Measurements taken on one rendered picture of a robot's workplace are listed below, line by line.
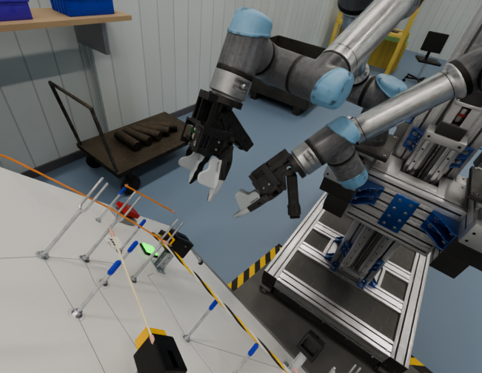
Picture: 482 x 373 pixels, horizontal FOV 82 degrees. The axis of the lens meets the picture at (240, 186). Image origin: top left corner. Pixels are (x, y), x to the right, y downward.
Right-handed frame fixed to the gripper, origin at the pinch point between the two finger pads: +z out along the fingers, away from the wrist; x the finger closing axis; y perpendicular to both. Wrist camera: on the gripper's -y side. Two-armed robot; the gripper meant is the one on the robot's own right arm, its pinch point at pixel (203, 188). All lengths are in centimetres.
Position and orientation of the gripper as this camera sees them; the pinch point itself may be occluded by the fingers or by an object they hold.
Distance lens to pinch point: 62.1
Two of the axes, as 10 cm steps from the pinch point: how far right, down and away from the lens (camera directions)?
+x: 5.9, 4.5, -6.8
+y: -7.3, -0.8, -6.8
